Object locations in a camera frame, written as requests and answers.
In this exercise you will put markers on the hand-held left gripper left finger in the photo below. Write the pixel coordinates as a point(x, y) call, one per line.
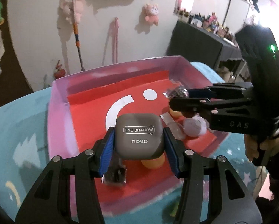
point(106, 154)

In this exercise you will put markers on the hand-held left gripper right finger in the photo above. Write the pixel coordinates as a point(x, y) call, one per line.
point(171, 155)

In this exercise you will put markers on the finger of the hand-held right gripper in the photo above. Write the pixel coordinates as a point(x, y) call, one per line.
point(199, 92)
point(190, 106)

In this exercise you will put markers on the small orange sponge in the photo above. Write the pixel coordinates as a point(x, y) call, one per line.
point(175, 114)

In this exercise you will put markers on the glitter bottle with red cap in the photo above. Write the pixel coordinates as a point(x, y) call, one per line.
point(176, 92)

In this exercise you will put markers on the large orange sponge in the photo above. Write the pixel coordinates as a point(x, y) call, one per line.
point(153, 163)

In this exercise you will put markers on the clear cosmetic tube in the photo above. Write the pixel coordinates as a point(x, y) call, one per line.
point(174, 128)

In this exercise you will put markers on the grey eye shadow case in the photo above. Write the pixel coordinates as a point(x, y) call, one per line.
point(139, 149)

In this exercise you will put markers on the pink translucent plastic tray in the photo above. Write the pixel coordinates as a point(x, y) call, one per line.
point(60, 121)

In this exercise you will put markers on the person's right hand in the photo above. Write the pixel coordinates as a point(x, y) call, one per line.
point(251, 147)

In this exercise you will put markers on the white round case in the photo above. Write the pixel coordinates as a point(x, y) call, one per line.
point(195, 127)

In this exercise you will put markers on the red printed paper liner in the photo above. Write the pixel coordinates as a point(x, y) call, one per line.
point(90, 112)

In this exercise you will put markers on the table with dark cloth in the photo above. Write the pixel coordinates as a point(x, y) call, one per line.
point(195, 46)

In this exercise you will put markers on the pink pig plush toy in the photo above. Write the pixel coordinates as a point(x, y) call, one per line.
point(151, 12)

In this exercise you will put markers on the red fire extinguisher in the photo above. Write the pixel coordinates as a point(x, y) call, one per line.
point(59, 72)

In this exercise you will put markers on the dark brown door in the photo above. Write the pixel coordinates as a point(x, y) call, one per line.
point(9, 63)

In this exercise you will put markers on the pale pink plush toy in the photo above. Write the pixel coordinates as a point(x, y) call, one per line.
point(66, 8)

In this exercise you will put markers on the standing mirror frame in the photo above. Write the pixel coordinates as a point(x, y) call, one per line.
point(242, 4)

